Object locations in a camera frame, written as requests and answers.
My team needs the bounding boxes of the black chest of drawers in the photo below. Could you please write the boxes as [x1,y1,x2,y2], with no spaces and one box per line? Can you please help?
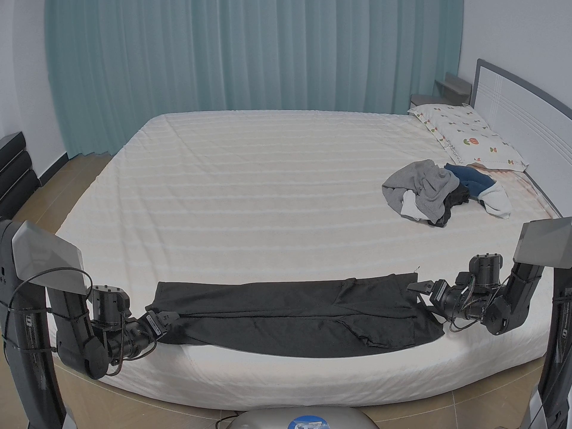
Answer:
[0,132,42,220]

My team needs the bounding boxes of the black trousers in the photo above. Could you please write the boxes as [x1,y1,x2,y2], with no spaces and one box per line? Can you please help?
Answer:
[145,273,446,359]

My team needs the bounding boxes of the pile of clothes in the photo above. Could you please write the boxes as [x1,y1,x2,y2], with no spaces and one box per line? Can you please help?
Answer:
[382,159,512,229]

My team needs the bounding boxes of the grey bedside table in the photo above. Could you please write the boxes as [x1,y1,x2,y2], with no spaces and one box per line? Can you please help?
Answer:
[409,71,473,109]

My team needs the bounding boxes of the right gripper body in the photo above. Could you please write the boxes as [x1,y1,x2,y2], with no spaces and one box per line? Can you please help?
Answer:
[429,279,490,326]

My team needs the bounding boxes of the blue-green curtain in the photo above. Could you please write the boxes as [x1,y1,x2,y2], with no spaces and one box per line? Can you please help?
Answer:
[44,0,466,158]

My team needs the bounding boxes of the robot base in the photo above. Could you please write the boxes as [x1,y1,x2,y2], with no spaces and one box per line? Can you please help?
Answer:
[227,407,381,429]

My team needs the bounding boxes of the white printed pillow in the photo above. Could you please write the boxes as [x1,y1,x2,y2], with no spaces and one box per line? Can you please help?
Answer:
[408,104,529,172]

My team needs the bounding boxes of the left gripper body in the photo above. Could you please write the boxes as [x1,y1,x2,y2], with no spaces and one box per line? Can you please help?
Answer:
[110,311,170,361]

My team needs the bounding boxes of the bed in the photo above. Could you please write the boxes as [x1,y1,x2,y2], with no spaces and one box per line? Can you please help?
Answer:
[53,58,572,413]

